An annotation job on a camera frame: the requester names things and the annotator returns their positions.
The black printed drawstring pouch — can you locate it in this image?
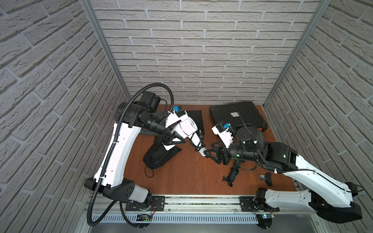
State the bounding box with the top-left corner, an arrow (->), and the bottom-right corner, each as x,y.
143,136 -> 182,172

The white hair dryer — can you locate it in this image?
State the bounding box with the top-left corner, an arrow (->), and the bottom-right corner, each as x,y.
165,114 -> 206,157

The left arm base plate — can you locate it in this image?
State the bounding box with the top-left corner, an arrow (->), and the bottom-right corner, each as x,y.
125,195 -> 166,212

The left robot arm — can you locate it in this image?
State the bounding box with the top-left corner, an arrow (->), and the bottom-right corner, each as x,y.
84,83 -> 186,227

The small black adapter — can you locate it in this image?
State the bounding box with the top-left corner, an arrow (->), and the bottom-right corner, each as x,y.
259,172 -> 273,186

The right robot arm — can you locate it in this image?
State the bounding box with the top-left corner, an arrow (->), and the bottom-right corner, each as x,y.
204,124 -> 362,223

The black fabric pouch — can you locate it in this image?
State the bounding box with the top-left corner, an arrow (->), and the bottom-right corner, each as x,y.
187,110 -> 205,136

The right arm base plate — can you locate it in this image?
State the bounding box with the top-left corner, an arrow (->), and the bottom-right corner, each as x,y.
239,196 -> 280,212

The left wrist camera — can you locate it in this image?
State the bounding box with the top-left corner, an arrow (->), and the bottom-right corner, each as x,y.
165,105 -> 188,128

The black plastic tool case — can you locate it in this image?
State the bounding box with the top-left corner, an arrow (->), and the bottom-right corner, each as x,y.
209,101 -> 268,133

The grey fabric pouch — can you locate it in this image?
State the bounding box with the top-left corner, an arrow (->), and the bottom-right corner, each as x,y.
139,129 -> 156,136

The aluminium rail frame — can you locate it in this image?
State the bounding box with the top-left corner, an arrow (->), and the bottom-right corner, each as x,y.
101,195 -> 321,227

